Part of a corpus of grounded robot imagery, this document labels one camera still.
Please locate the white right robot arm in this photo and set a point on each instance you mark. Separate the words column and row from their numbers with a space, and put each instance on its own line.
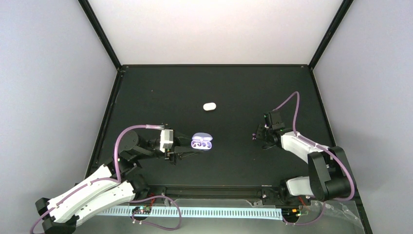
column 328, row 175

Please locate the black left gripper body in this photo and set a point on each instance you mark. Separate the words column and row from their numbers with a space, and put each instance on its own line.
column 172, row 157

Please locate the purple earbud charging case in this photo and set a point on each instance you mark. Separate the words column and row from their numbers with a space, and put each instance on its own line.
column 202, row 137

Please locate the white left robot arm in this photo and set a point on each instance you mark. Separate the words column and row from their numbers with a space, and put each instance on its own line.
column 116, row 182

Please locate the black enclosure frame post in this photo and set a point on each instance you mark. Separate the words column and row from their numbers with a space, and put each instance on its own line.
column 90, row 14

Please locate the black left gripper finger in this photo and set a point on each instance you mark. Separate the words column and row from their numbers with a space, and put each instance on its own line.
column 180, row 138
column 182, row 152

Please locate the white slotted cable duct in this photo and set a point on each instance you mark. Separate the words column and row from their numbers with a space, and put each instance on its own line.
column 195, row 212

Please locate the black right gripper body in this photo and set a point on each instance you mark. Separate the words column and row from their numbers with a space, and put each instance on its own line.
column 262, row 136

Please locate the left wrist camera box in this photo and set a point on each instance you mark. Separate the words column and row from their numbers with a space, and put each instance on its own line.
column 166, row 140

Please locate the white earbud charging case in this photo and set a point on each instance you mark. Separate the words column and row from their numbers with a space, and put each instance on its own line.
column 209, row 106

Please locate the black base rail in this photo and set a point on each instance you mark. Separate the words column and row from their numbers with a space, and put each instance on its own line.
column 268, row 195

